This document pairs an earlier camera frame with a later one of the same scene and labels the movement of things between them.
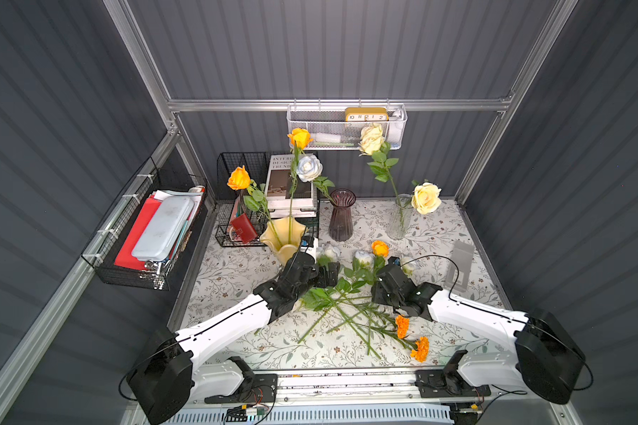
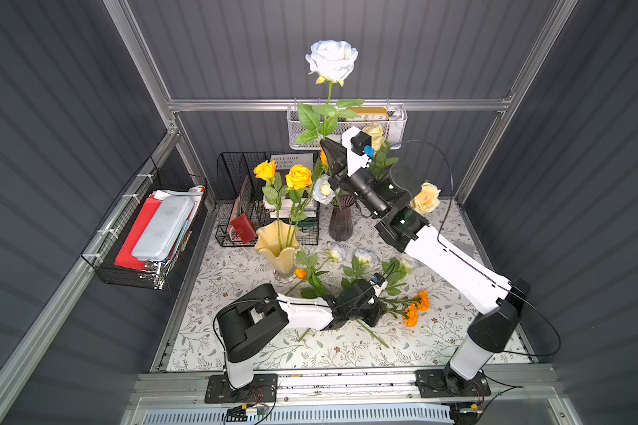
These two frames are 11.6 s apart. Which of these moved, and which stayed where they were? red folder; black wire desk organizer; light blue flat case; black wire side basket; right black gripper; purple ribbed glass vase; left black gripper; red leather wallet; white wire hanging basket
Moved: left black gripper; right black gripper
Stayed: purple ribbed glass vase; black wire desk organizer; white wire hanging basket; red leather wallet; black wire side basket; red folder; light blue flat case
